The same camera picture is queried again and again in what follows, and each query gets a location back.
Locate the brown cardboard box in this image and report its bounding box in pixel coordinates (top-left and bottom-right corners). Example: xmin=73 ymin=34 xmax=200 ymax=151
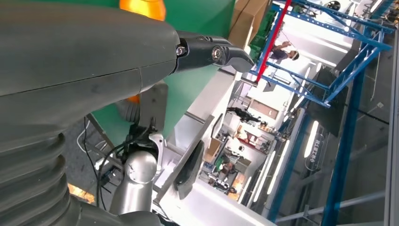
xmin=228 ymin=0 xmax=271 ymax=49

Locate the white floor cable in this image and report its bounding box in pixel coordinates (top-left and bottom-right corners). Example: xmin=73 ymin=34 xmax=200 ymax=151
xmin=76 ymin=120 xmax=108 ymax=170

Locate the white table with steel legs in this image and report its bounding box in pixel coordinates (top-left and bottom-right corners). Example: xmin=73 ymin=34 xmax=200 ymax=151
xmin=149 ymin=70 xmax=278 ymax=226

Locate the blue frame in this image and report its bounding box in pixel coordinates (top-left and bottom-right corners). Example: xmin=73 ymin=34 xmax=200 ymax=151
xmin=249 ymin=0 xmax=397 ymax=226

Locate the person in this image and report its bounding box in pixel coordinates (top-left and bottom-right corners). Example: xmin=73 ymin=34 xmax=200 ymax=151
xmin=270 ymin=40 xmax=301 ymax=62

